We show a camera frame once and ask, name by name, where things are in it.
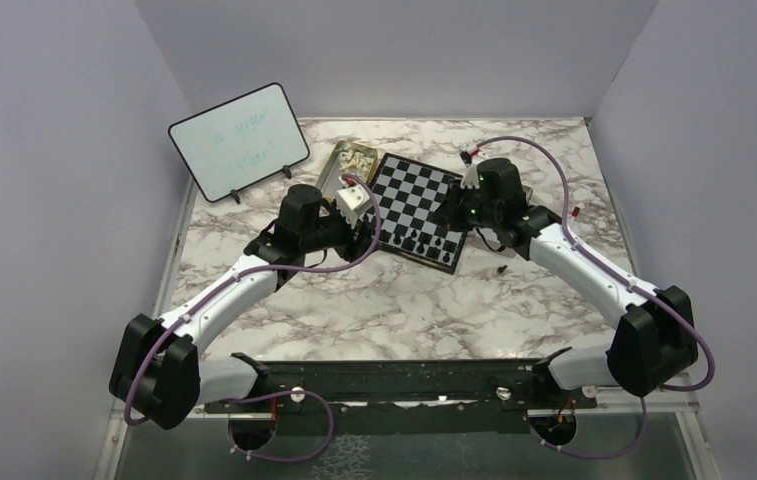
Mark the small whiteboard with stand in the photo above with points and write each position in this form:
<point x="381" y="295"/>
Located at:
<point x="240" y="142"/>

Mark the black and silver chessboard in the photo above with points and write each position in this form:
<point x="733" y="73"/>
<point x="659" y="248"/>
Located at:
<point x="408" y="191"/>

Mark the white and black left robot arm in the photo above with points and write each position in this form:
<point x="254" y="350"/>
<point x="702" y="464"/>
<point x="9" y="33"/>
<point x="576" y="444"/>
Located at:
<point x="157" y="373"/>

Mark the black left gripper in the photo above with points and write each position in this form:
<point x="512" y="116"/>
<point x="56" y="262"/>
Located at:
<point x="353" y="249"/>

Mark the black mounting rail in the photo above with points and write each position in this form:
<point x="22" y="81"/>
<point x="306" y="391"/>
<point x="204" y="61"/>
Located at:
<point x="505" y="396"/>

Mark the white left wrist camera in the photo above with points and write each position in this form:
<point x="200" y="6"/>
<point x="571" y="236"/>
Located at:
<point x="352" y="202"/>

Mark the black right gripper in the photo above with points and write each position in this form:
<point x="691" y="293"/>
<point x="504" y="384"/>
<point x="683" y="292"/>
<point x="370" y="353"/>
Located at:
<point x="452" y="213"/>

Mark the pile of white chess pieces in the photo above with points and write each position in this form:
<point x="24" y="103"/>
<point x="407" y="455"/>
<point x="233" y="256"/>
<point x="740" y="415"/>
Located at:
<point x="356" y="162"/>

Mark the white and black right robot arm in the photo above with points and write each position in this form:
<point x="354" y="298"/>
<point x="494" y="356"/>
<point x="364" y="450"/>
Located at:
<point x="653" y="338"/>

